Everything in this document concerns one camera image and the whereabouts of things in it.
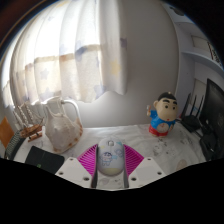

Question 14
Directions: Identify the large white conch shell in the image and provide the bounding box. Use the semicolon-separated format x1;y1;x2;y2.
43;96;84;154

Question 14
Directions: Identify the black computer monitor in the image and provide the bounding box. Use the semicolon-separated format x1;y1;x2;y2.
199;78;224;144

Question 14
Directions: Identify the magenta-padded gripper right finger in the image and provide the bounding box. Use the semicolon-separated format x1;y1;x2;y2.
122;143;167;189

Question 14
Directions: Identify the white wall shelf unit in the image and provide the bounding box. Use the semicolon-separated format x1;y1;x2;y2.
166;3;224;111

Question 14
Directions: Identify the black router with antennas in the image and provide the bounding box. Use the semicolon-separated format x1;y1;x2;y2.
180;92;205;133

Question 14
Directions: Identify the white printed computer mouse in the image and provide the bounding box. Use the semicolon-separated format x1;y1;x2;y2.
96;137;126;177

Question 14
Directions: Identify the white printed tablecloth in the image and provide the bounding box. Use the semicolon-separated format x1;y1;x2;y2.
13;123;208;191

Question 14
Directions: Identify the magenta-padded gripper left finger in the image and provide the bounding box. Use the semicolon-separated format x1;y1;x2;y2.
54;143;100;189

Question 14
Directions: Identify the wooden model sailing ship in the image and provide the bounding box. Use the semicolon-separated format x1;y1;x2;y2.
12;101;46;143

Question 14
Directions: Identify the orange wooden chair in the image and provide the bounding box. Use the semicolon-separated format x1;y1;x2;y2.
0;116;16;149

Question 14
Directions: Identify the white star-print curtain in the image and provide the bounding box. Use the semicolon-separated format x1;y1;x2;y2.
1;0;129;108

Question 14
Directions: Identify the black keyboard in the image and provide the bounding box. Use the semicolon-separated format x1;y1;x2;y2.
3;138;28;161

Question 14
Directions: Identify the cartoon boy figure clock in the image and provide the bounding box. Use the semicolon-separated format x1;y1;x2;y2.
146;91;179;138

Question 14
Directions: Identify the black mouse pad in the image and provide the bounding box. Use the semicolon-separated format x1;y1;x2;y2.
24;145;66;175

